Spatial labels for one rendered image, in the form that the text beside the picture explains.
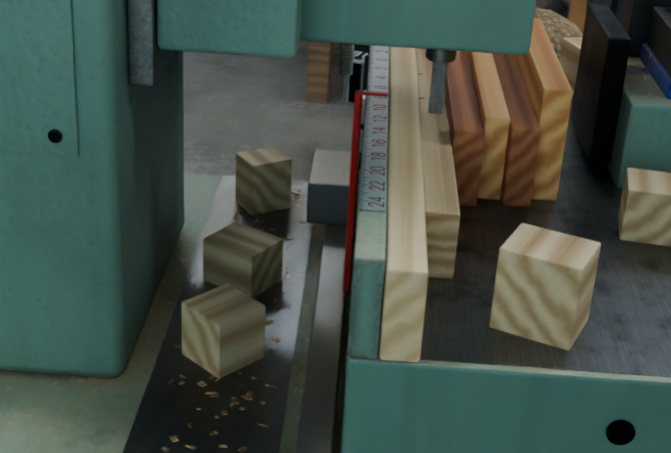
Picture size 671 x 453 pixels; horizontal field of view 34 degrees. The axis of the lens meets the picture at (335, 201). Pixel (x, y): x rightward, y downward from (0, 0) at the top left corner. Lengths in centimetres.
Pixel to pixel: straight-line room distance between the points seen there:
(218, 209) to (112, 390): 26
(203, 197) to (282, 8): 34
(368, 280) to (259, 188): 39
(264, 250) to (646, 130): 27
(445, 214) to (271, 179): 32
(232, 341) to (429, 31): 22
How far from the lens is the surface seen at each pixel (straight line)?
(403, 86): 75
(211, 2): 62
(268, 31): 62
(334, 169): 86
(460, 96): 74
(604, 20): 78
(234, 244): 77
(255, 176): 88
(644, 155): 75
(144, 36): 63
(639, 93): 75
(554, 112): 69
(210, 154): 310
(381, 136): 64
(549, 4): 176
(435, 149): 67
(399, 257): 52
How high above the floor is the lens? 119
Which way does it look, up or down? 25 degrees down
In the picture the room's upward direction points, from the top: 3 degrees clockwise
